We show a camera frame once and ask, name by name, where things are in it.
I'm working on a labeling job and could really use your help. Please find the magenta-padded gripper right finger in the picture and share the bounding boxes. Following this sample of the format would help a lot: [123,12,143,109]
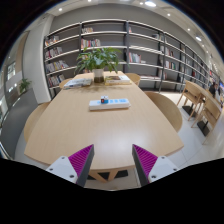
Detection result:
[131,143,180,187]

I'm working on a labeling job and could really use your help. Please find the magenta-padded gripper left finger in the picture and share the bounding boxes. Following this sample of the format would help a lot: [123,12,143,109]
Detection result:
[45,143,96,188]

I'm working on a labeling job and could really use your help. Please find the round-backed wooden chair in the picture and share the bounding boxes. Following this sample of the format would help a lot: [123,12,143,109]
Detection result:
[124,72,142,88]
[58,78,73,90]
[144,91,184,133]

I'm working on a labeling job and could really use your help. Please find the white power strip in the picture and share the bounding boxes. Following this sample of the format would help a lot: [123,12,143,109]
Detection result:
[88,98,131,111]

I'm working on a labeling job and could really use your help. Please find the white book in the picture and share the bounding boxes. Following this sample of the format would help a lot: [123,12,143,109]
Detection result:
[62,77,93,90]

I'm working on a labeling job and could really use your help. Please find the small green potted plant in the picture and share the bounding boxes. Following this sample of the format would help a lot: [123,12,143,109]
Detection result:
[18,78,33,95]

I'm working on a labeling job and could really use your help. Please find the person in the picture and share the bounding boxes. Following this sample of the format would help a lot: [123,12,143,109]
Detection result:
[208,82,219,98]

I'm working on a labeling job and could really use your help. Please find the yellow book stack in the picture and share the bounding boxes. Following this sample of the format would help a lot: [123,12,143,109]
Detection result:
[104,74,132,86]

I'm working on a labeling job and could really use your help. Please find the green potted plant white pot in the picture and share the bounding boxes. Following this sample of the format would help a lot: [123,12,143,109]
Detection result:
[74,47,123,84]

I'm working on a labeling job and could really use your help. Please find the grey shelf unit with books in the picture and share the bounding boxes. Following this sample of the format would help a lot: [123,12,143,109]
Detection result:
[43,18,214,99]

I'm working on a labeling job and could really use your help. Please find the round ceiling lights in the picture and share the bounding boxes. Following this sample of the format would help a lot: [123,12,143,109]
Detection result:
[58,0,204,43]

